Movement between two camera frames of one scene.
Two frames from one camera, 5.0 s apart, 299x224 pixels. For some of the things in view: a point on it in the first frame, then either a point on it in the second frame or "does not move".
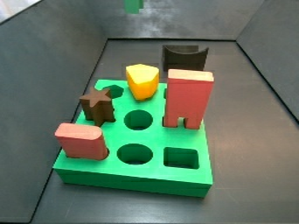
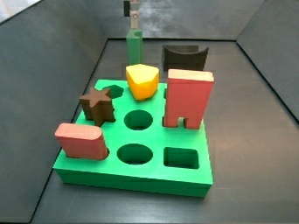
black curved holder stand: (183, 57) does not move
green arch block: (132, 6) → (135, 46)
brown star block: (97, 107) does not move
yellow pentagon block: (143, 78) does not move
